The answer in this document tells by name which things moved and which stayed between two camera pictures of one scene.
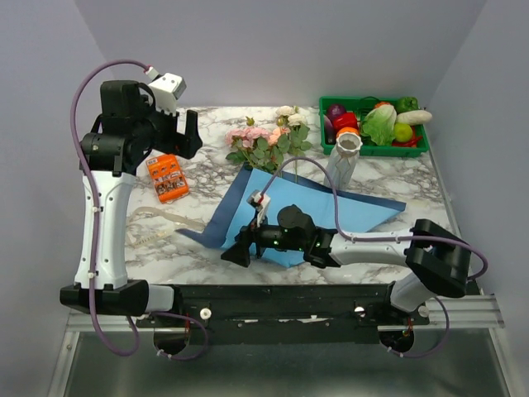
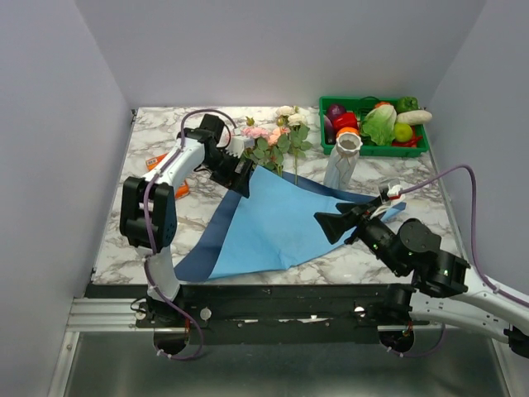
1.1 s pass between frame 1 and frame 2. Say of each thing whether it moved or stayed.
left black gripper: moved
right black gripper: moved
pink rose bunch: stayed
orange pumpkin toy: stayed
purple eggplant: stayed
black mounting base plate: stayed
